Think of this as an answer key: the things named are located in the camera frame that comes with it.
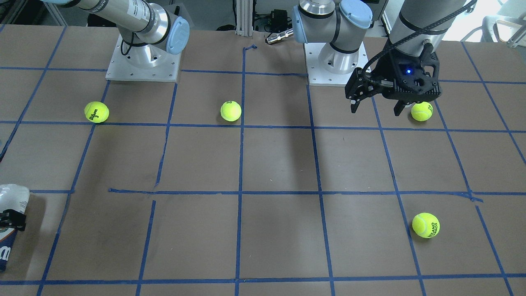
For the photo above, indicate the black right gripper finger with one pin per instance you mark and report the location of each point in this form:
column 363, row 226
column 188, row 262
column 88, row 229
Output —
column 13, row 219

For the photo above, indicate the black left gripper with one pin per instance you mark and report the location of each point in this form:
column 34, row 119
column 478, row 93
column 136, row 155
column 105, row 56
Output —
column 385, row 65

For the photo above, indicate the tennis ball can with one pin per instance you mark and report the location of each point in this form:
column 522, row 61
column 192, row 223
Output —
column 13, row 203

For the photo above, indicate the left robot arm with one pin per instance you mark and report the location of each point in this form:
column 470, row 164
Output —
column 343, row 25

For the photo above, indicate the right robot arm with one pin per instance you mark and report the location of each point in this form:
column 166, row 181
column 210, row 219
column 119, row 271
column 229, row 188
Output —
column 151, row 41

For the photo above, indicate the tennis ball near left gripper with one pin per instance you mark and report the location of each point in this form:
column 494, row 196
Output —
column 422, row 111

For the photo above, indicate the Wilson tennis ball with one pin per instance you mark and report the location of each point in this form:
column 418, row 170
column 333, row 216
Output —
column 96, row 112

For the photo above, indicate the Roland Garros tennis ball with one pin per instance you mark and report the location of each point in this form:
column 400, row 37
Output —
column 425, row 225

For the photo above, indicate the middle tennis ball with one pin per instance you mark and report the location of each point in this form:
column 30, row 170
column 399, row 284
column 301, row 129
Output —
column 231, row 111

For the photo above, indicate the silver metal connector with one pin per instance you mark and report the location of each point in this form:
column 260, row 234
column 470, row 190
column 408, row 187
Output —
column 277, row 37

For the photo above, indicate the black power adapter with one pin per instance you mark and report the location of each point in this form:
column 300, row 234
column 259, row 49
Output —
column 278, row 21

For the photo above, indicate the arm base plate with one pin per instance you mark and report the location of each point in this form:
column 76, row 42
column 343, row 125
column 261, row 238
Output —
column 320, row 70
column 142, row 64

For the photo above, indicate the aluminium frame post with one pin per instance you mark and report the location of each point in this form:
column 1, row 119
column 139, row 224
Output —
column 243, row 17

